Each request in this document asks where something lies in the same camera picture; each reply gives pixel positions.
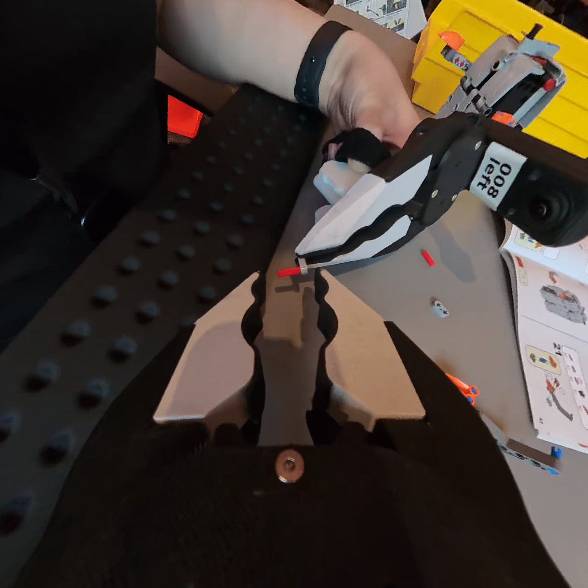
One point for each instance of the person's left hand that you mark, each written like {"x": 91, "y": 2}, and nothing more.
{"x": 367, "y": 92}

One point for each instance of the open white instruction booklet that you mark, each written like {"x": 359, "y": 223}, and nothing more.
{"x": 551, "y": 349}

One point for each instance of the grey beam with orange claws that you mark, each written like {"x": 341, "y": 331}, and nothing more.
{"x": 461, "y": 388}

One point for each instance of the grey toy robot model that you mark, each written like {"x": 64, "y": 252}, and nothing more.
{"x": 500, "y": 69}

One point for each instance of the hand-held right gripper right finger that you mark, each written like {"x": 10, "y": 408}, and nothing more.
{"x": 372, "y": 367}

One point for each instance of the yellow plastic bin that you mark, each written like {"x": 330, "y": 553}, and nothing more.
{"x": 576, "y": 69}

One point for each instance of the small red axle pin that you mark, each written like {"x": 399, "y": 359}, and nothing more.
{"x": 287, "y": 272}
{"x": 428, "y": 257}

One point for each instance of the person's left forearm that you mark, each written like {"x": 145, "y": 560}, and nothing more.
{"x": 239, "y": 41}

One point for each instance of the grey desk with wooden edge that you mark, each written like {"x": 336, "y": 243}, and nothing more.
{"x": 468, "y": 285}

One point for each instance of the hanging printed paper sheets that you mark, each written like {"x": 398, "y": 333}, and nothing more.
{"x": 381, "y": 13}

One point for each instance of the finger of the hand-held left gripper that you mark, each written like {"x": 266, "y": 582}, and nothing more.
{"x": 367, "y": 206}
{"x": 381, "y": 241}

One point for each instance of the black perforated panel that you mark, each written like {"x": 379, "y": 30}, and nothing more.
{"x": 138, "y": 275}

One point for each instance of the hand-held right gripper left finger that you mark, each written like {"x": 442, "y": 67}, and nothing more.
{"x": 206, "y": 367}

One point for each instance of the black wristband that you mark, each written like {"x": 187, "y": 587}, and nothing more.
{"x": 321, "y": 59}

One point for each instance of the orange object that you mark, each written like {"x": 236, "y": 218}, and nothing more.
{"x": 183, "y": 117}

